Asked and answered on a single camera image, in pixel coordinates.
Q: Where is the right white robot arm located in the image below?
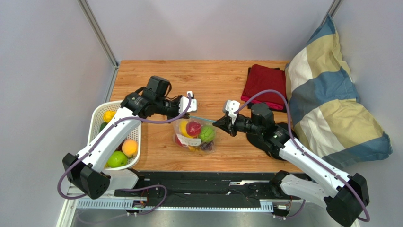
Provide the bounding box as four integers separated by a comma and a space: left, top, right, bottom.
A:
213, 100, 369, 227

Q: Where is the clear zip top bag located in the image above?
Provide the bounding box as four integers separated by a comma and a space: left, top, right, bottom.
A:
173, 116, 217, 155

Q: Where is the red apple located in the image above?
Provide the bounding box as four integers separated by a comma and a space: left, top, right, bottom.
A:
186, 121, 202, 137

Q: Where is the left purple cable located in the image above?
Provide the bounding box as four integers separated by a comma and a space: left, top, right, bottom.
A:
57, 93, 193, 216

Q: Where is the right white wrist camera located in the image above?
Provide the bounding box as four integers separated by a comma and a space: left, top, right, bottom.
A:
223, 100, 240, 124

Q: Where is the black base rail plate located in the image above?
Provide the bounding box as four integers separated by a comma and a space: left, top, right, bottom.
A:
114, 171, 295, 208

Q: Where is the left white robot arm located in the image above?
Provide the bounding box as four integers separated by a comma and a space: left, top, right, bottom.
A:
57, 76, 197, 200

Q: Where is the green cucumber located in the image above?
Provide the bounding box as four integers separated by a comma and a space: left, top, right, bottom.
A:
98, 122, 107, 132

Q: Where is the yellow pepper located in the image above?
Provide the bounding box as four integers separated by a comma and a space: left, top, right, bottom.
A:
103, 111, 116, 123

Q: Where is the aluminium frame post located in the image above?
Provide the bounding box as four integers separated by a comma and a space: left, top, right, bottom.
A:
321, 0, 344, 25
78, 0, 120, 102

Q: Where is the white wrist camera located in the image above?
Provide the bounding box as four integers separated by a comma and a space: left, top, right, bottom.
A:
179, 91, 198, 116
223, 100, 240, 124

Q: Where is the yellow lemon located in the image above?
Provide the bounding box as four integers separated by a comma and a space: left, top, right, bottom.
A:
178, 120, 193, 138

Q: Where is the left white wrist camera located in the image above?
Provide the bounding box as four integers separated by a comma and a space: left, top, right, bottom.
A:
179, 91, 198, 116

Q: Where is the black baseball cap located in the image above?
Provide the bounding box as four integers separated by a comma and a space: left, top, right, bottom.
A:
246, 122, 290, 161

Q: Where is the purple grape bunch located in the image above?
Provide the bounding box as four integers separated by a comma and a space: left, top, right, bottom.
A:
199, 141, 214, 151

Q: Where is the aluminium frame post right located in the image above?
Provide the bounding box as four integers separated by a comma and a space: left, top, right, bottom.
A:
321, 0, 344, 25

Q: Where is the folded red cloth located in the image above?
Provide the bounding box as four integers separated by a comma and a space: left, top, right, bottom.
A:
241, 64, 286, 112

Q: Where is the green apple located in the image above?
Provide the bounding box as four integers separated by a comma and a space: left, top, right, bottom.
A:
107, 151, 128, 168
198, 125, 216, 143

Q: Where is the aluminium frame post left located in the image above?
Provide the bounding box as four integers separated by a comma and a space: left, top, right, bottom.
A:
78, 0, 120, 102

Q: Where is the orange peach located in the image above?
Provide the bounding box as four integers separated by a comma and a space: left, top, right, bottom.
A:
122, 139, 138, 158

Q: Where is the blue yellow striped pillow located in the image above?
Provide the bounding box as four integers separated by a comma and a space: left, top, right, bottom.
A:
285, 15, 393, 169

